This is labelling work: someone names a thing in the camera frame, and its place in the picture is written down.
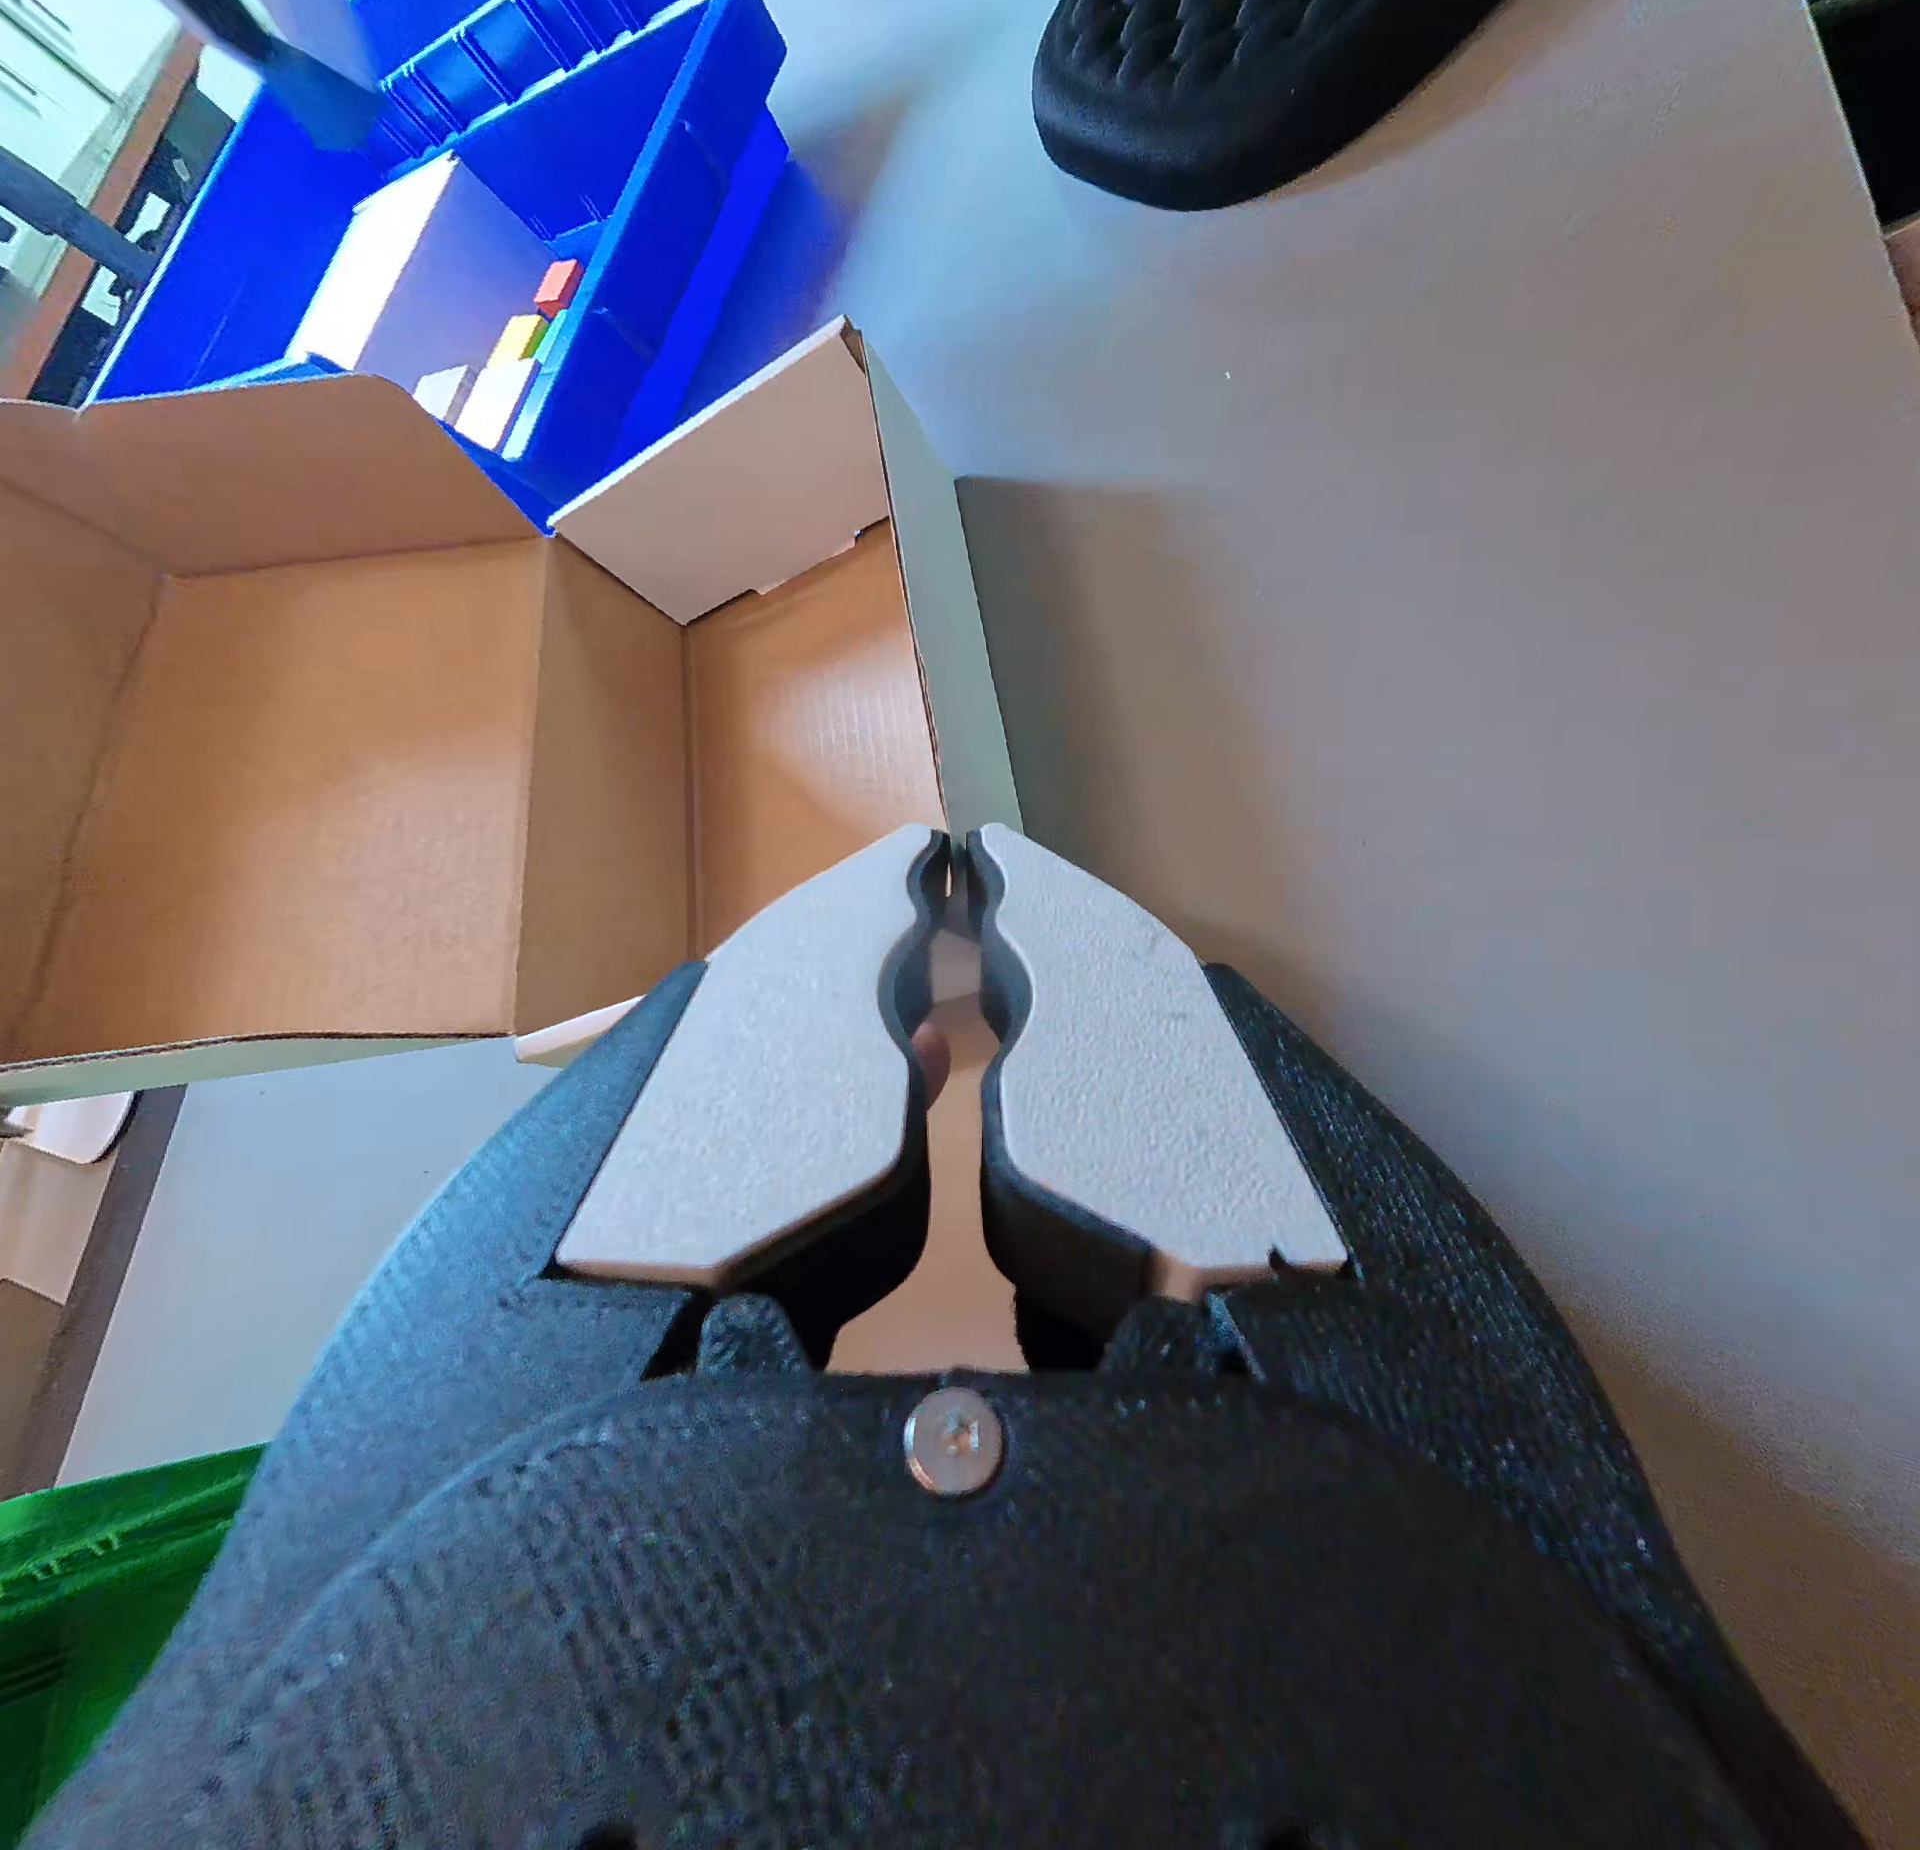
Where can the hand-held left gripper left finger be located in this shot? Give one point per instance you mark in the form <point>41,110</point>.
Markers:
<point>748,1100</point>

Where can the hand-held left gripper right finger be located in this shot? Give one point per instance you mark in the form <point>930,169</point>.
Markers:
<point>1140,1086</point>

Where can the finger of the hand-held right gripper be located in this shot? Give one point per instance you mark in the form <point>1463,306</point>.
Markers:
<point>278,5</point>

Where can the red cube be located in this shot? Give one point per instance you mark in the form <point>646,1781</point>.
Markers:
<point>559,280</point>

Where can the yellow cube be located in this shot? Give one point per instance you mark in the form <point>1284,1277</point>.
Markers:
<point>524,339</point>

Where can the white cube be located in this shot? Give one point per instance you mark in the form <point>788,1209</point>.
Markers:
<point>487,402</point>

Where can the white cardboard box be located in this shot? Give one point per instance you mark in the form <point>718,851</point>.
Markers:
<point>376,829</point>

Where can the white cabinet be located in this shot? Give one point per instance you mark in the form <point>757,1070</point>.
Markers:
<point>65,18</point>

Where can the green plastic bin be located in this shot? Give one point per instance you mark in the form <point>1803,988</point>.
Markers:
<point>90,1611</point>

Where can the black chair armrest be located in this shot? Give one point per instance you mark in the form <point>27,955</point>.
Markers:
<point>1276,49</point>

